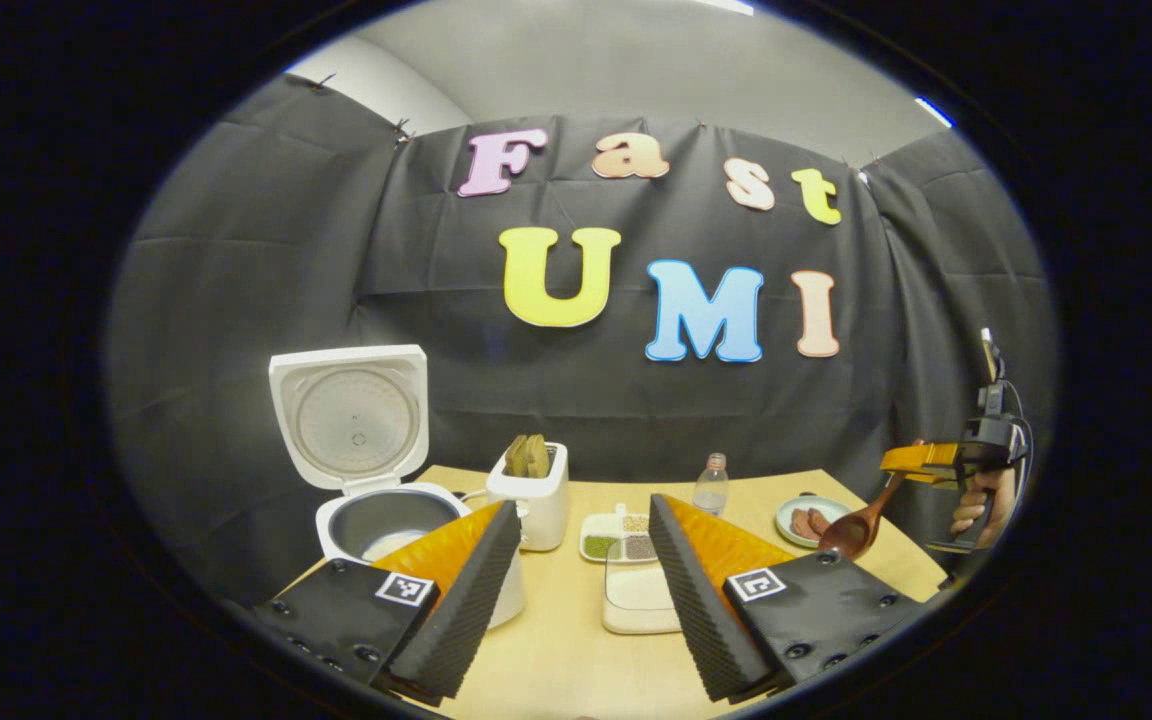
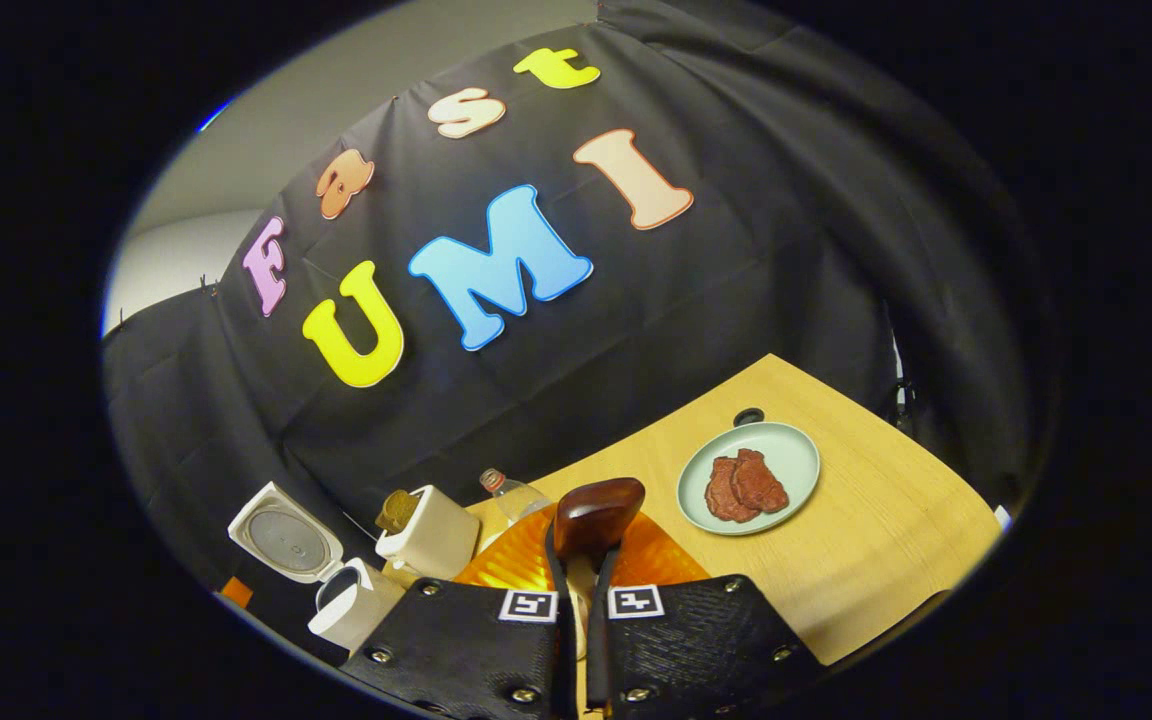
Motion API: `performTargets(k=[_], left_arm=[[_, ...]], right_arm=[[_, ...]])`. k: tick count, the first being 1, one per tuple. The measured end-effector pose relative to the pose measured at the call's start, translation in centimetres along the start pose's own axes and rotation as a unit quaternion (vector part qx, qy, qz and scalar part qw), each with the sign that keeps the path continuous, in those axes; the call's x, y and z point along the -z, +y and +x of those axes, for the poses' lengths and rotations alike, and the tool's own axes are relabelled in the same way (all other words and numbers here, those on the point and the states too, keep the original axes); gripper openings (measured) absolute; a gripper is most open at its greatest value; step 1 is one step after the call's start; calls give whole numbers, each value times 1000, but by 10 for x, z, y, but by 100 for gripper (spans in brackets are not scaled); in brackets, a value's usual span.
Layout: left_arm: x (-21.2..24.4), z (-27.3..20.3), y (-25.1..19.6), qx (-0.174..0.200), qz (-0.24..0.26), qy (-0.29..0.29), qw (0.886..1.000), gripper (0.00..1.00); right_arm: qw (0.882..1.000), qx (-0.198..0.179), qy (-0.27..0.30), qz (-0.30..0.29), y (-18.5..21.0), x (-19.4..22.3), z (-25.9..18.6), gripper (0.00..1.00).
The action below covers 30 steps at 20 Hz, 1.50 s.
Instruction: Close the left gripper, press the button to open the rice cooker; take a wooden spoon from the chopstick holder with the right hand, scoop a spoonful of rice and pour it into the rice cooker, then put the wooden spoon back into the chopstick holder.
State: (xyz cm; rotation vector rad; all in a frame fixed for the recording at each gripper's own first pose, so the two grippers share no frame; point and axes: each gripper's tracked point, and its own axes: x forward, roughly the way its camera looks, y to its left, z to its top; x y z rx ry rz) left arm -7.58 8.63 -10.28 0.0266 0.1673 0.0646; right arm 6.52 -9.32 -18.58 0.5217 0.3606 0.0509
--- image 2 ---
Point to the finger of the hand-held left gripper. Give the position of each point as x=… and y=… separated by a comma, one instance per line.
x=236, y=592

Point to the brown bread slice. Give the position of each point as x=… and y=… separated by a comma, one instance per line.
x=398, y=510

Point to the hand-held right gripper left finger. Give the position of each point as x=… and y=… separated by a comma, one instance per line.
x=466, y=640

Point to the pale green plate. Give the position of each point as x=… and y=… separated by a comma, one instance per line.
x=786, y=455

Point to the brown wooden spoon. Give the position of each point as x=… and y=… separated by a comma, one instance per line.
x=596, y=515

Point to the white rice cooker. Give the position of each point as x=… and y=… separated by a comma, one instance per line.
x=356, y=615

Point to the white toaster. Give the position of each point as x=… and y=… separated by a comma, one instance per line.
x=441, y=535

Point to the clear plastic water bottle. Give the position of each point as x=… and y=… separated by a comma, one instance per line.
x=516, y=497

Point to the black backdrop cloth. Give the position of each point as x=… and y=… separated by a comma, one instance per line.
x=786, y=250

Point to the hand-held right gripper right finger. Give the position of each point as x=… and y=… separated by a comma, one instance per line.
x=696, y=640

